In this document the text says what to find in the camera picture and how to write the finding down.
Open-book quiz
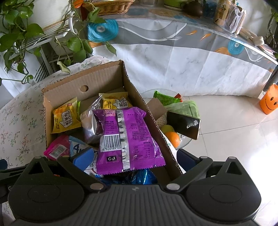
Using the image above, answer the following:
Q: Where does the green trailing pothos plant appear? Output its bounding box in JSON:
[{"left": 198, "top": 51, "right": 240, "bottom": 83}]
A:
[{"left": 0, "top": 0, "right": 118, "bottom": 85}]

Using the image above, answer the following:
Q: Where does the pale green plastic bag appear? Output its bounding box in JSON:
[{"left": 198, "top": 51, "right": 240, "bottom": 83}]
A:
[{"left": 165, "top": 100, "right": 199, "bottom": 119}]

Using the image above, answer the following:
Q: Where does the clear plastic bag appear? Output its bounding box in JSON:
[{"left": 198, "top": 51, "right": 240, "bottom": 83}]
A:
[{"left": 225, "top": 4, "right": 247, "bottom": 33}]

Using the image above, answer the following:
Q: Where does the yellow drink carton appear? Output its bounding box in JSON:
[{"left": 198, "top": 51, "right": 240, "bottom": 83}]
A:
[{"left": 214, "top": 0, "right": 231, "bottom": 25}]

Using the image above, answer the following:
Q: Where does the purple snack packet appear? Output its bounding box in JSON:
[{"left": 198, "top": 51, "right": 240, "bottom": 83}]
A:
[{"left": 92, "top": 106, "right": 166, "bottom": 175}]

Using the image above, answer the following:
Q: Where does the orange fruit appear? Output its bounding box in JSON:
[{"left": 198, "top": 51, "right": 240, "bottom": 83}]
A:
[{"left": 166, "top": 131, "right": 181, "bottom": 148}]

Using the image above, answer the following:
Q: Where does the blue foil snack packet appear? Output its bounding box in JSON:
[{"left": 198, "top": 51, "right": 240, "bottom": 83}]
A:
[{"left": 96, "top": 168, "right": 157, "bottom": 185}]

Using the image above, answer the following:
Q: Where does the wooden utensil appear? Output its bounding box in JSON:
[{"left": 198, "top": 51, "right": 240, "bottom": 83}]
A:
[{"left": 239, "top": 28, "right": 265, "bottom": 46}]

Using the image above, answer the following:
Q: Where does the brown teapot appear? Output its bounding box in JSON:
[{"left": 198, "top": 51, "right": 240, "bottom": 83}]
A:
[{"left": 180, "top": 0, "right": 204, "bottom": 18}]

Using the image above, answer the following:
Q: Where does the white and blue snack packet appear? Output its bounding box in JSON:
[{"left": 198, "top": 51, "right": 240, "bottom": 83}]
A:
[{"left": 68, "top": 135, "right": 100, "bottom": 174}]

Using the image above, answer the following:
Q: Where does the white metal plant stand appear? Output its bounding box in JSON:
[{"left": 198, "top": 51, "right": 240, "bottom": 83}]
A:
[{"left": 10, "top": 13, "right": 92, "bottom": 83}]

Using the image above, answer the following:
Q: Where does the wicker basket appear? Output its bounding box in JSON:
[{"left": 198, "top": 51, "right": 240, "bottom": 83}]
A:
[{"left": 82, "top": 0, "right": 135, "bottom": 16}]

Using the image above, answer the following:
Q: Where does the leafy plant by window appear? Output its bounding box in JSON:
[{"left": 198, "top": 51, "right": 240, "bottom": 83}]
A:
[{"left": 265, "top": 9, "right": 278, "bottom": 59}]

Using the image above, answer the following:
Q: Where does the pink snack packet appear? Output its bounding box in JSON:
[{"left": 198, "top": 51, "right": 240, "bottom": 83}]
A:
[{"left": 43, "top": 135, "right": 71, "bottom": 161}]

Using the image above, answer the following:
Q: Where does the white planter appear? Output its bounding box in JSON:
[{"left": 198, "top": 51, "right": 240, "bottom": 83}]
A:
[{"left": 28, "top": 0, "right": 74, "bottom": 31}]

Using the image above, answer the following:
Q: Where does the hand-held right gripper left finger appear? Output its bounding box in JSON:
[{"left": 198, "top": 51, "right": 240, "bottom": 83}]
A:
[{"left": 16, "top": 148, "right": 107, "bottom": 193}]

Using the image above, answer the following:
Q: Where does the dark green snack packet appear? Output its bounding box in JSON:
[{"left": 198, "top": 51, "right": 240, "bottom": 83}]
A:
[{"left": 153, "top": 90, "right": 183, "bottom": 107}]

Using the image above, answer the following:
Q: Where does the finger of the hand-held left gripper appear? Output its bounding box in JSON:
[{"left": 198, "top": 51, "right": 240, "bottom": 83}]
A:
[{"left": 0, "top": 160, "right": 28, "bottom": 181}]

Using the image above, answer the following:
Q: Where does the small yellow snack packet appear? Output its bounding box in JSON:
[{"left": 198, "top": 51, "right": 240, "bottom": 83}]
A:
[
  {"left": 99, "top": 92, "right": 134, "bottom": 110},
  {"left": 51, "top": 97, "right": 82, "bottom": 134}
]

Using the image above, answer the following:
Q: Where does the black smartphone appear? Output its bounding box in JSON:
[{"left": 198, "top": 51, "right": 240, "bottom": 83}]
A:
[{"left": 167, "top": 111, "right": 202, "bottom": 140}]

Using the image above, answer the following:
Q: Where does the yellow-green fruit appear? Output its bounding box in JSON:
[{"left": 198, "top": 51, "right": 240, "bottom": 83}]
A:
[{"left": 160, "top": 124, "right": 175, "bottom": 134}]

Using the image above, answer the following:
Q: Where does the silver foil snack packet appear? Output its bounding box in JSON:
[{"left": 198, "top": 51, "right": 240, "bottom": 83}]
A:
[{"left": 79, "top": 94, "right": 105, "bottom": 145}]

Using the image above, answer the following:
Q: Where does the orange smiley bucket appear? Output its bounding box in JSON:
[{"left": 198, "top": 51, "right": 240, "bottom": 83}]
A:
[{"left": 259, "top": 84, "right": 278, "bottom": 115}]

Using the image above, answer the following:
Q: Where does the glass bowl with fruit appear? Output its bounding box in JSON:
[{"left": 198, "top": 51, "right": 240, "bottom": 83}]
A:
[{"left": 139, "top": 89, "right": 196, "bottom": 150}]

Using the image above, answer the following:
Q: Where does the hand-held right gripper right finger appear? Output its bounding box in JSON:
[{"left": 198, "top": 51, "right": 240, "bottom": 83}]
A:
[{"left": 164, "top": 149, "right": 253, "bottom": 193}]

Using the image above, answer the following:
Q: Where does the brown cardboard box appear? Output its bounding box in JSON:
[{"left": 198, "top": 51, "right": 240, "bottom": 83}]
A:
[{"left": 41, "top": 60, "right": 183, "bottom": 185}]

